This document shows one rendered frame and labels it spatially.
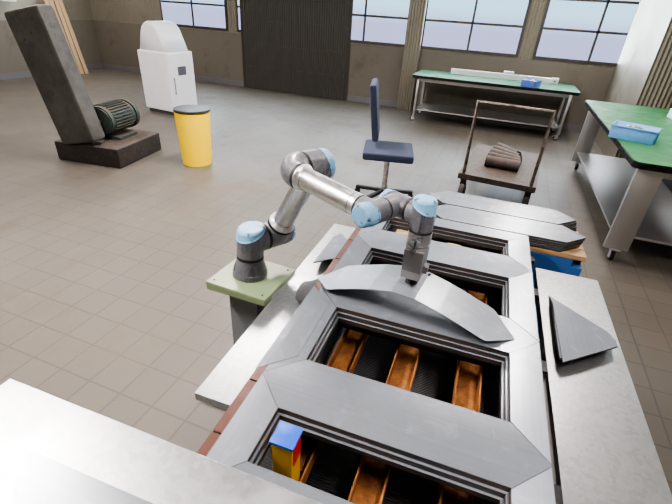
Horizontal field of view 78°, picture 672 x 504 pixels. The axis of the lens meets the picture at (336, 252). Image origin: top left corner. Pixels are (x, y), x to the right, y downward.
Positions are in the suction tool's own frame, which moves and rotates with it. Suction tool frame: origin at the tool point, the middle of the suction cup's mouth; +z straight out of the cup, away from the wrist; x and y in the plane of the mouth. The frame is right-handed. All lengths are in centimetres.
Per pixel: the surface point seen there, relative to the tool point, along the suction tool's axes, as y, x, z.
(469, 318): -3.6, -21.1, 3.5
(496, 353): -8.1, -31.6, 9.8
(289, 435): -65, 9, 6
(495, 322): 2.2, -29.1, 6.0
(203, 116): 256, 314, 38
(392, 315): -8.5, 2.5, 8.3
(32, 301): -4, 237, 96
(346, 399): -47.4, 1.8, 8.2
